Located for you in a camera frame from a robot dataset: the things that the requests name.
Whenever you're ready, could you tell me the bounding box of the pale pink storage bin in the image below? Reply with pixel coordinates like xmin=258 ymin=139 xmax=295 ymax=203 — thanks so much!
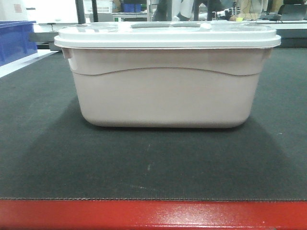
xmin=63 ymin=48 xmax=271 ymax=128

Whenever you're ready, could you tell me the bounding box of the dark grey table mat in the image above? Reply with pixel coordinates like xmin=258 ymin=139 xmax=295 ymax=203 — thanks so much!
xmin=0 ymin=48 xmax=307 ymax=200

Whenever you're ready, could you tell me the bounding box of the white bin lid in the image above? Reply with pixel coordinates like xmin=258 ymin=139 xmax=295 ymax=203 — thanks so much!
xmin=54 ymin=21 xmax=281 ymax=49

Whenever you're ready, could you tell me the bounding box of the blue bin at left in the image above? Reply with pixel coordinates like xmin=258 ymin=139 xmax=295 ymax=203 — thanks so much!
xmin=0 ymin=21 xmax=37 ymax=66

